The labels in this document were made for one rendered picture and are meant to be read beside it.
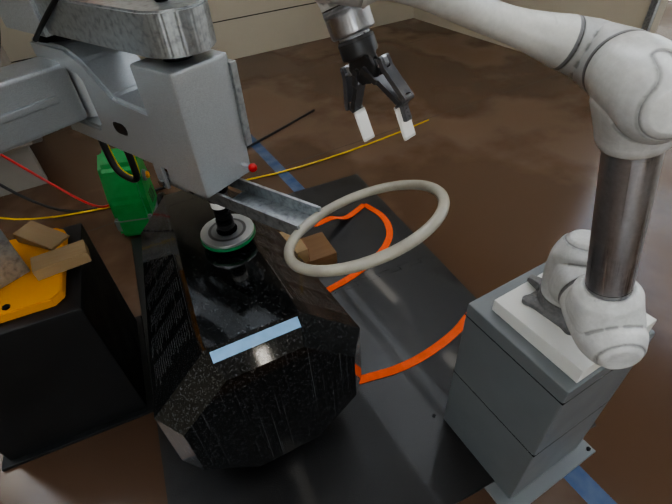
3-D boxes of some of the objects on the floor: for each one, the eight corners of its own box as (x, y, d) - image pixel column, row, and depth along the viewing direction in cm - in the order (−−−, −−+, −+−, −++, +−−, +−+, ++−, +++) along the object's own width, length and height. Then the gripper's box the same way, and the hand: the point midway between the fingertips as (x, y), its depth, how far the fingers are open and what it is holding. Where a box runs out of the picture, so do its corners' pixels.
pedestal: (3, 472, 193) (-123, 380, 144) (18, 359, 239) (-73, 260, 190) (155, 411, 211) (89, 311, 162) (142, 317, 257) (88, 216, 208)
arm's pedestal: (505, 366, 219) (548, 245, 166) (595, 452, 185) (684, 335, 132) (426, 416, 201) (445, 299, 148) (509, 520, 168) (572, 417, 115)
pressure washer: (125, 212, 340) (75, 103, 282) (171, 205, 343) (130, 97, 285) (115, 240, 313) (57, 127, 256) (165, 233, 316) (118, 120, 259)
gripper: (411, 12, 76) (442, 128, 86) (334, 42, 97) (366, 133, 106) (380, 27, 74) (416, 145, 83) (307, 54, 94) (343, 146, 103)
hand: (386, 133), depth 94 cm, fingers open, 13 cm apart
